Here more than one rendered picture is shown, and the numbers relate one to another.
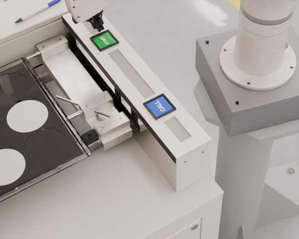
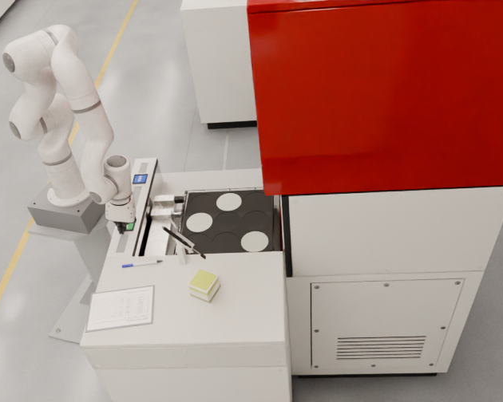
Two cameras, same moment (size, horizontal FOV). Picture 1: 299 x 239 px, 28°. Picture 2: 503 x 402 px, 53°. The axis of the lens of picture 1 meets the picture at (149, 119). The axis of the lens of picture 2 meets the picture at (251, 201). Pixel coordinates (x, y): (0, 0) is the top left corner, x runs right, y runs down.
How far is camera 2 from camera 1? 2.31 m
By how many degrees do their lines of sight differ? 80
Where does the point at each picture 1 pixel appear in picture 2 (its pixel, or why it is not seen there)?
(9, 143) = (218, 211)
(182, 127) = (140, 168)
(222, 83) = not seen: hidden behind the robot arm
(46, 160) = (207, 196)
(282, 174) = (64, 331)
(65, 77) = (161, 242)
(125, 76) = (138, 201)
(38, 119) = (196, 217)
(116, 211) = (194, 185)
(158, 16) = not seen: outside the picture
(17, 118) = (205, 222)
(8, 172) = (227, 198)
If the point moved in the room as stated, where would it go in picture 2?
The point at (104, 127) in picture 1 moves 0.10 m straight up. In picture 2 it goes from (169, 197) to (164, 179)
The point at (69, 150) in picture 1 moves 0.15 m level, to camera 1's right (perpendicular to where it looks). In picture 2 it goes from (193, 195) to (164, 185)
